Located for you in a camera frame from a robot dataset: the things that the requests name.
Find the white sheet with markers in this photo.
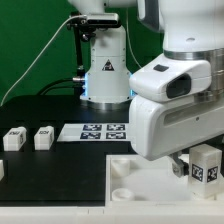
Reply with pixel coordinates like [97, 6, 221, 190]
[57, 123, 130, 142]

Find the white cable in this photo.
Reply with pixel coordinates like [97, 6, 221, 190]
[0, 14, 81, 107]

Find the black cable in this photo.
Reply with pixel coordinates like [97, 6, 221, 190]
[37, 78, 83, 96]

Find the white L-shaped obstacle wall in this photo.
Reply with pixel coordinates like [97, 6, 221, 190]
[0, 201, 224, 224]

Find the black camera on stand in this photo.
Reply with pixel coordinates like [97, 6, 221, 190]
[66, 13, 121, 78]

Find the white square tabletop tray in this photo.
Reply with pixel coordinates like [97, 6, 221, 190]
[105, 155, 224, 207]

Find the white block left edge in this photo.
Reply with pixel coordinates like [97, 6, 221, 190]
[0, 160, 4, 181]

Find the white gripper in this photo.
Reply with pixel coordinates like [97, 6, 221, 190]
[129, 96, 224, 177]

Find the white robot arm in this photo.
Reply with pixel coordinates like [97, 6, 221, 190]
[129, 0, 224, 177]

